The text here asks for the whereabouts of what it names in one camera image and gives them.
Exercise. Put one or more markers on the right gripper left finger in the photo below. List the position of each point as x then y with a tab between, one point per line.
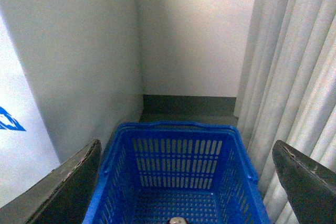
63	196

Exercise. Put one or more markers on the red iced tea bottle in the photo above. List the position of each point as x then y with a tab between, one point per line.
177	220

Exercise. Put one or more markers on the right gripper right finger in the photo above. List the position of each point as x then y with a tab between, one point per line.
310	186

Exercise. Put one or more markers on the white vertical blinds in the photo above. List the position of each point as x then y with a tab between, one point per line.
287	90

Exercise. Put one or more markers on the white chest freezer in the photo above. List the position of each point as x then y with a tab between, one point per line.
27	153

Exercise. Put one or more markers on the blue plastic shopping basket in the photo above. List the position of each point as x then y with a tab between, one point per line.
155	171

